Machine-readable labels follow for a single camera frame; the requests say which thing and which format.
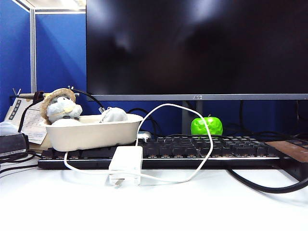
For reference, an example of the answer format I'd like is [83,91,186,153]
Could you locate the grey fluffy octopus plush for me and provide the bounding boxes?
[99,106,129,123]

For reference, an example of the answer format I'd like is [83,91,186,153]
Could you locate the white paper lunch box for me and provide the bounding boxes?
[44,113,144,153]

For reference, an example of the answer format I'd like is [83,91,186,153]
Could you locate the black box device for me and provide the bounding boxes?
[0,133,30,157]

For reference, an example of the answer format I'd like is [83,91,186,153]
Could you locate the small white device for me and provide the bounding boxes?
[136,131,152,141]

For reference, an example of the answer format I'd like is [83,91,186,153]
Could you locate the grey monitor stand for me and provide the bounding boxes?
[181,100,205,136]

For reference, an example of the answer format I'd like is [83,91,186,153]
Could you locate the black mechanical keyboard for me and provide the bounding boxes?
[38,134,289,170]

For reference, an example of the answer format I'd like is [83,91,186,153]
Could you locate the white power adapter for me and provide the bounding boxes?
[105,145,144,189]

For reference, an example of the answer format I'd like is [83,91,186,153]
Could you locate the green apple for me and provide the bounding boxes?
[190,114,224,136]

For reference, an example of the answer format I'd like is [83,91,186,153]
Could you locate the black computer monitor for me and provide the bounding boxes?
[86,0,308,101]

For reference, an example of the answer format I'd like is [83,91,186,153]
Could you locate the grey plush with straw hat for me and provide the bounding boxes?
[39,88,83,126]

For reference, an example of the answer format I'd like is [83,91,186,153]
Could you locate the white desk calendar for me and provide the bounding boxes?
[4,97,49,145]

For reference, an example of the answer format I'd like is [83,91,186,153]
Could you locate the metal rod with hooks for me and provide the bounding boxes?
[9,86,80,100]

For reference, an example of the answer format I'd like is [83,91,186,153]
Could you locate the brown board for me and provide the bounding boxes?
[264,141,308,164]

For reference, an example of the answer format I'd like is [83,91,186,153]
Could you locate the white tissue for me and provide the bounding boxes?
[0,121,19,137]

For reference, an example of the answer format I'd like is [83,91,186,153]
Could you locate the black looped cable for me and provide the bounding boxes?
[127,108,160,136]

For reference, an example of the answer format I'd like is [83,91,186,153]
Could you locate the black cable with clear plug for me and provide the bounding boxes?
[72,88,108,114]

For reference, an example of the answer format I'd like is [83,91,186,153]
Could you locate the white charger cable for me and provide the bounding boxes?
[64,103,214,186]

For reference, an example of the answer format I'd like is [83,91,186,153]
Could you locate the thick black cable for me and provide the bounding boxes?
[225,166,308,194]

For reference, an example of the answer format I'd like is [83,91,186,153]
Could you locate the aluminium partition frame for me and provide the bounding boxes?
[12,0,87,95]

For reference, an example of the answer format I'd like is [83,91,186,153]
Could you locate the thin black cable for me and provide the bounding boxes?
[0,164,39,176]
[0,151,41,167]

